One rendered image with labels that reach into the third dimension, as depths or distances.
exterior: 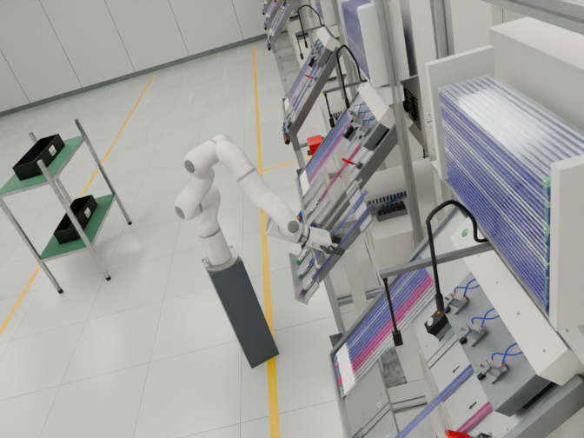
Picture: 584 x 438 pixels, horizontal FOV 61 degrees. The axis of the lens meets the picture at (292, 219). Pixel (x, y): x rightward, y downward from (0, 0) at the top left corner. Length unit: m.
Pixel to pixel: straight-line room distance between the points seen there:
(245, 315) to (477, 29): 1.76
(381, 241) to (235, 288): 0.79
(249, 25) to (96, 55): 3.25
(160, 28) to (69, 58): 2.00
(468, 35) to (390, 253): 1.09
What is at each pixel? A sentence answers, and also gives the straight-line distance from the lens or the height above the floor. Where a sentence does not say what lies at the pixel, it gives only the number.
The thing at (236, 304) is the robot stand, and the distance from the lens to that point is 2.68.
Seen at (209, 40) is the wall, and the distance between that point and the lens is 11.11.
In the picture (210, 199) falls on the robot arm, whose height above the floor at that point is 1.06.
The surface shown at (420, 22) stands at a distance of 2.20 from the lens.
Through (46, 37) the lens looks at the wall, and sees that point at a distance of 11.81.
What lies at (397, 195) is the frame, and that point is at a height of 0.65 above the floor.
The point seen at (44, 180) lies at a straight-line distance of 4.01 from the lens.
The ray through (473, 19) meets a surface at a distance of 2.27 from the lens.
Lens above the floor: 2.10
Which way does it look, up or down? 31 degrees down
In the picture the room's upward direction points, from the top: 17 degrees counter-clockwise
